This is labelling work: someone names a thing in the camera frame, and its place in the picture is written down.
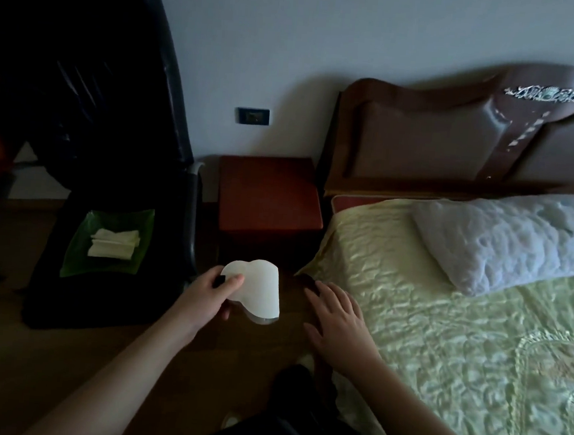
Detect person's left hand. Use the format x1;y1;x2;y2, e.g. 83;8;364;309
166;263;246;352

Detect white gourd-shaped object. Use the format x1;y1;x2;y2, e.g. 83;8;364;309
216;256;285;328

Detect bed with pale green quilt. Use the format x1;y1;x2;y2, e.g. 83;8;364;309
281;188;574;435

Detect person's left white shoe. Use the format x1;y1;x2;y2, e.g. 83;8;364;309
220;411;244;433

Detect person's left forearm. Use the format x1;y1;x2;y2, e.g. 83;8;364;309
21;306;196;435

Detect black office chair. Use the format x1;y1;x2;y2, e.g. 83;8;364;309
0;0;221;343

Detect brown wooden nightstand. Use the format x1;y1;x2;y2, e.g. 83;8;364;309
210;150;330;279

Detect dark wall socket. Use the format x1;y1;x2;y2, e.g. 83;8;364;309
235;106;272;127

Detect person's right hand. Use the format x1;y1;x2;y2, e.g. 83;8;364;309
296;280;392;385

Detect person's right forearm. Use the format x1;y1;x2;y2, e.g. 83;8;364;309
339;360;505;435

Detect white pillow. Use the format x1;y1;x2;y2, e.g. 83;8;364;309
403;178;574;305

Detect green tissue packet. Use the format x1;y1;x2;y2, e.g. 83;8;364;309
58;201;157;286

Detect person's black trousers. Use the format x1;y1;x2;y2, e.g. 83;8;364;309
189;356;406;435

